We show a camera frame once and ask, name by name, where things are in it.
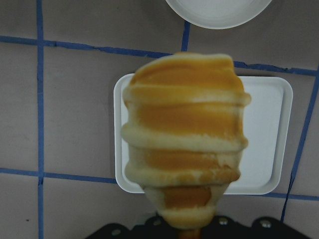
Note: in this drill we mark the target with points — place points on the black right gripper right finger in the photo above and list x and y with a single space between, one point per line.
223 227

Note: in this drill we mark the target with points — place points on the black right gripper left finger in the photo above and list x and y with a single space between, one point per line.
153 228

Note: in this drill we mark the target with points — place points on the orange striped bread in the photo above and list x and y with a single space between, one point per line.
185 134

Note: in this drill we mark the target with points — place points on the white shallow bowl plate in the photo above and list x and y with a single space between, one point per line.
218 14

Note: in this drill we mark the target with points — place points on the white rectangular tray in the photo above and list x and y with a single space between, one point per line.
266 123

